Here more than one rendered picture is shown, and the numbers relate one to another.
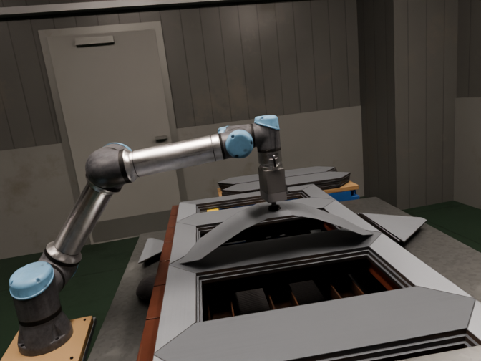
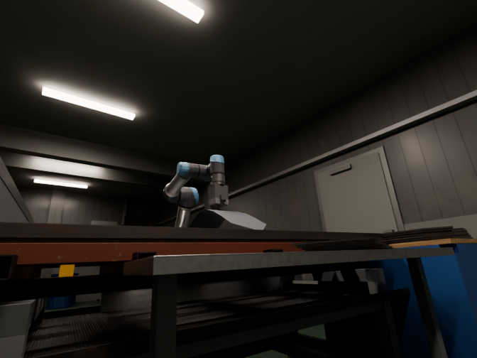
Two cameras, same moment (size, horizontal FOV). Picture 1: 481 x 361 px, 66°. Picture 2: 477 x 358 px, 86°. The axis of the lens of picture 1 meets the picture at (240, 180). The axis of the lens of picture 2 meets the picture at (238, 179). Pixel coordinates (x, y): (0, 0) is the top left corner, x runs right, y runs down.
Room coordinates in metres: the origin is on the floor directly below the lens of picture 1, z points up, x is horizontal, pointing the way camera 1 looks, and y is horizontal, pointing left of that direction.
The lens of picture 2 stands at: (0.66, -1.29, 0.73)
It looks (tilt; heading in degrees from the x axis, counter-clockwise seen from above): 19 degrees up; 62
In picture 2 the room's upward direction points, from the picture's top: 3 degrees counter-clockwise
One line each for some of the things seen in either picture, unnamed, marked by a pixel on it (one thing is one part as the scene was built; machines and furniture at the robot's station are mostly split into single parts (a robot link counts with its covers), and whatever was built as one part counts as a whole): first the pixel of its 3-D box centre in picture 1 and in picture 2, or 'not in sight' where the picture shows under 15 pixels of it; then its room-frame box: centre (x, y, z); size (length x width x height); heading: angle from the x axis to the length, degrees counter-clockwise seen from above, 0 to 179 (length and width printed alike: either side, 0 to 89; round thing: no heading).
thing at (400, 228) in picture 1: (396, 223); (355, 246); (1.47, -0.64, 0.77); 0.45 x 0.20 x 0.04; 5
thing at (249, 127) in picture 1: (236, 137); (206, 172); (1.15, 0.00, 1.24); 0.11 x 0.11 x 0.08; 2
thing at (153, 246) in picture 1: (157, 247); not in sight; (1.68, 0.43, 0.70); 0.39 x 0.12 x 0.04; 5
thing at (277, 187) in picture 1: (275, 180); (218, 193); (1.17, -0.11, 1.08); 0.10 x 0.09 x 0.16; 103
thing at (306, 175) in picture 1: (283, 182); (385, 241); (2.21, -0.26, 0.82); 0.80 x 0.40 x 0.06; 95
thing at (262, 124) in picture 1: (266, 133); (216, 166); (1.17, -0.10, 1.24); 0.09 x 0.08 x 0.11; 92
